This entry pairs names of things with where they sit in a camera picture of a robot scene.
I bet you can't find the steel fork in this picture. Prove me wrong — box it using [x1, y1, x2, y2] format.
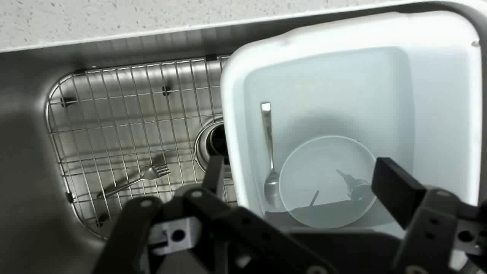
[95, 152, 171, 200]

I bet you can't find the stainless steel sink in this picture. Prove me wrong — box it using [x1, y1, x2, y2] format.
[0, 0, 487, 274]

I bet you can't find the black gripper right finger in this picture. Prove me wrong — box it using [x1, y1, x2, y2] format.
[371, 155, 487, 274]

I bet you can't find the wire sink grid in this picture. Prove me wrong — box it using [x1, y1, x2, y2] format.
[42, 53, 240, 240]

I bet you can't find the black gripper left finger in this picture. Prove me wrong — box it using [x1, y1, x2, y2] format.
[91, 153, 336, 274]

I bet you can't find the round sink drain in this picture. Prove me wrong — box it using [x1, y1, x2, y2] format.
[193, 115, 229, 171]

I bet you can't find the steel spoon with long handle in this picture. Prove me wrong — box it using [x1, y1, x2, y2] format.
[258, 100, 281, 209]

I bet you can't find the white plastic tub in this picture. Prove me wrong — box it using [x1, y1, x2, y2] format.
[218, 9, 483, 240]

